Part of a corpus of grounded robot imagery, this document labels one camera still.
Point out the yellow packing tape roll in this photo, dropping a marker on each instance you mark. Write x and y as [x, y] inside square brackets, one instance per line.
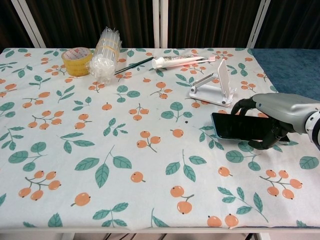
[75, 67]

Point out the blue felt mat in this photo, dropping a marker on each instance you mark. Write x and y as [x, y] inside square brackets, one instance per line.
[295, 70]

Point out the white frame post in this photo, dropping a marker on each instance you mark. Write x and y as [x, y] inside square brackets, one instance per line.
[160, 25]
[28, 25]
[258, 25]

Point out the white folding phone stand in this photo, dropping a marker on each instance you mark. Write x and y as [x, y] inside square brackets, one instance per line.
[207, 94]

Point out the black smartphone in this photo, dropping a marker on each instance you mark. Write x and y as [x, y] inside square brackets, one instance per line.
[235, 126]

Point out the floral orange green tablecloth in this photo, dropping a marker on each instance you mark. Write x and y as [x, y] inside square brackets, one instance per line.
[125, 150]

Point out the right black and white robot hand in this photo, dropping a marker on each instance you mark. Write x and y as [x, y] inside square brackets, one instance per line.
[287, 110]

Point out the dark pleated curtain panel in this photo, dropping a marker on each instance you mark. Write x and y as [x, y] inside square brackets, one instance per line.
[87, 20]
[207, 22]
[295, 22]
[10, 25]

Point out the white toothpaste tube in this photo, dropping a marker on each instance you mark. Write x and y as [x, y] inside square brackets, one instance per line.
[175, 61]

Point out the clear plastic straw bundle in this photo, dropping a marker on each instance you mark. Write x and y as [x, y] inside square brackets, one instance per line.
[105, 60]

